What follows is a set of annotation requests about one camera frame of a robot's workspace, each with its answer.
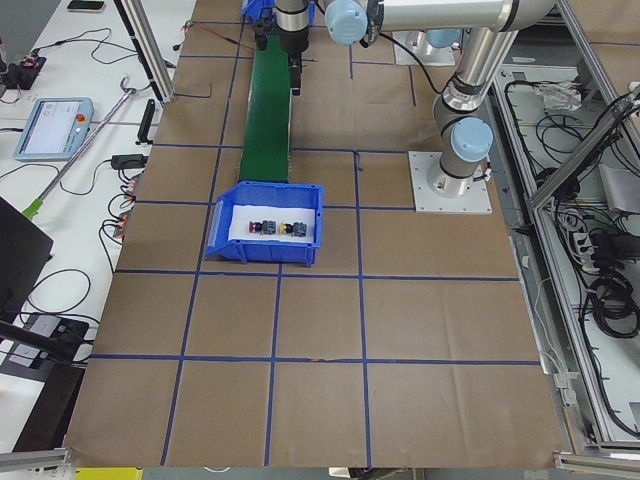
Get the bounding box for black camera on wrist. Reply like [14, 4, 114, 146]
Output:
[253, 6, 276, 51]

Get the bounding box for black monitor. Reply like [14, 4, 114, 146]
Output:
[0, 198, 53, 323]

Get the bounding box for red push button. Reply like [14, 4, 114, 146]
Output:
[248, 220, 278, 235]

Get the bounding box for blue bin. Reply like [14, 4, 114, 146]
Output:
[241, 0, 275, 22]
[205, 181, 324, 266]

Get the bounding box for black power adapter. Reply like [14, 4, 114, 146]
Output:
[110, 154, 148, 170]

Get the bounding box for aluminium frame post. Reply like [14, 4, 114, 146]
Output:
[114, 0, 175, 104]

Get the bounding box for green conveyor belt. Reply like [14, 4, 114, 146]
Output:
[239, 35, 291, 182]

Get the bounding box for brown paper table cover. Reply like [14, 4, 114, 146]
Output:
[66, 26, 565, 469]

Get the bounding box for blue bin left side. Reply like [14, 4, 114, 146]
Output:
[205, 181, 324, 266]

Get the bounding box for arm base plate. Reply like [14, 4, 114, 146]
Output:
[408, 151, 492, 215]
[392, 31, 456, 67]

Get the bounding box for silver reacher grabber tool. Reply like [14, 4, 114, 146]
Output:
[14, 77, 138, 220]

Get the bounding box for yellow push button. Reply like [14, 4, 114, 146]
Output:
[279, 222, 307, 237]

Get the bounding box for black handle bar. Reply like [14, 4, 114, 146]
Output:
[136, 99, 156, 145]

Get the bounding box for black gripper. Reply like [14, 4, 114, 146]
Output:
[278, 27, 308, 96]

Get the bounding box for coiled black cables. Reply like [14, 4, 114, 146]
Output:
[574, 224, 640, 346]

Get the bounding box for blue bin right side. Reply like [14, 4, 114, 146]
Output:
[241, 0, 275, 22]

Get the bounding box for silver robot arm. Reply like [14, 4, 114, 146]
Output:
[275, 0, 310, 96]
[324, 0, 554, 198]

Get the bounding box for teach pendant tablet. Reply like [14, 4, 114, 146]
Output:
[14, 97, 94, 161]

